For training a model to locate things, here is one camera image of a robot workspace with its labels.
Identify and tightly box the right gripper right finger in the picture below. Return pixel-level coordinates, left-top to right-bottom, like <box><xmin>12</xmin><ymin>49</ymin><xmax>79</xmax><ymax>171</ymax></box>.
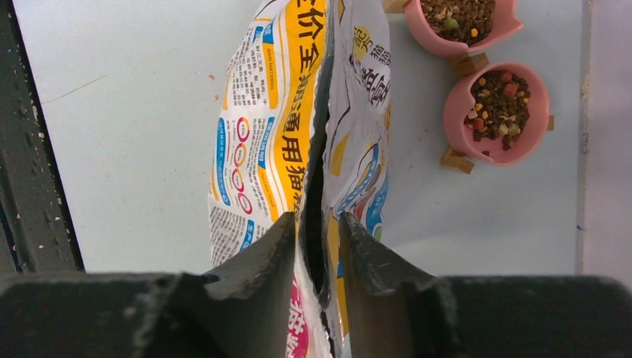
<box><xmin>339</xmin><ymin>213</ymin><xmax>631</xmax><ymax>357</ymax></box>

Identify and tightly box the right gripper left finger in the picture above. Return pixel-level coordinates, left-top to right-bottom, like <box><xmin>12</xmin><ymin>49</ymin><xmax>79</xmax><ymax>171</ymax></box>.
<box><xmin>1</xmin><ymin>213</ymin><xmax>295</xmax><ymax>357</ymax></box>

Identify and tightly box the cat food bag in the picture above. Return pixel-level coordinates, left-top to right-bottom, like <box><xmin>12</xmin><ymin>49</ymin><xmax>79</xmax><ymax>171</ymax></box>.
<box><xmin>208</xmin><ymin>1</ymin><xmax>391</xmax><ymax>357</ymax></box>

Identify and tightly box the empty pink bowl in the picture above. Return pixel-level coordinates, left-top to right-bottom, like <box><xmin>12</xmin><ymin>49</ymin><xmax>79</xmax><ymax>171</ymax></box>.
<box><xmin>440</xmin><ymin>62</ymin><xmax>554</xmax><ymax>174</ymax></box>

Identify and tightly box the pink bowl with kibble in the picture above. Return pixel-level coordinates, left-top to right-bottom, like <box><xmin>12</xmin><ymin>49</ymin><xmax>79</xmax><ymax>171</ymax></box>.
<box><xmin>382</xmin><ymin>1</ymin><xmax>523</xmax><ymax>77</ymax></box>

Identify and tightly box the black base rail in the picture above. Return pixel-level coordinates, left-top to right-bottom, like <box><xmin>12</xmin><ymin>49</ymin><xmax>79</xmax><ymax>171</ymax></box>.
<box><xmin>1</xmin><ymin>1</ymin><xmax>85</xmax><ymax>274</ymax></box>

